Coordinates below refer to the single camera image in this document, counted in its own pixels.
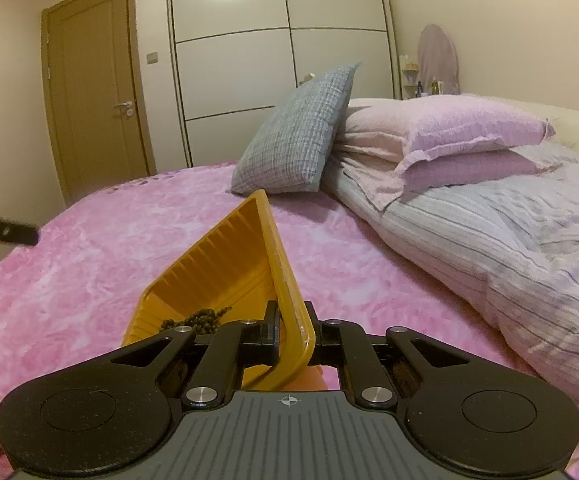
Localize dark wooden bead necklace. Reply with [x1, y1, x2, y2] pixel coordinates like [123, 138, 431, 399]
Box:
[158, 305, 233, 336]

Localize orange plastic tray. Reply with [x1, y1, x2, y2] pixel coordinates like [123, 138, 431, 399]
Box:
[122, 191, 327, 391]

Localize pink floral blanket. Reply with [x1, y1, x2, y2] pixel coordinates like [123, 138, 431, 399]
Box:
[0, 161, 579, 480]

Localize lower pink pillow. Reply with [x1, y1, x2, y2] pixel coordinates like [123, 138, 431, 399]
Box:
[326, 150, 559, 211]

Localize pink pillow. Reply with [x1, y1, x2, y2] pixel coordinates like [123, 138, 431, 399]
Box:
[326, 150, 559, 211]
[334, 96, 555, 170]

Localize grey checked cushion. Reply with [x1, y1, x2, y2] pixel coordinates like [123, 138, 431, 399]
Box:
[231, 64, 358, 196]

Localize brown wooden door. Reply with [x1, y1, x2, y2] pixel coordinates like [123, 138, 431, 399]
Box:
[41, 0, 156, 205]

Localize striped duvet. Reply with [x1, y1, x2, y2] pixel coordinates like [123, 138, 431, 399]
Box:
[323, 142, 579, 406]

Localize upper pink pillow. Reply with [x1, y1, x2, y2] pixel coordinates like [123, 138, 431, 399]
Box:
[334, 96, 555, 170]

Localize bottles on shelf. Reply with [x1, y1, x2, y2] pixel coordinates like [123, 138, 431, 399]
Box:
[399, 54, 450, 100]

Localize mauve covered chair back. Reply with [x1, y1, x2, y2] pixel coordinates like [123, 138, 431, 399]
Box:
[417, 24, 461, 94]

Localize white sliding wardrobe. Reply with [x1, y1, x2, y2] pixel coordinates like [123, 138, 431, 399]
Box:
[168, 0, 401, 166]

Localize light switch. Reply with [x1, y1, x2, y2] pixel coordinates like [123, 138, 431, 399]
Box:
[146, 52, 158, 64]

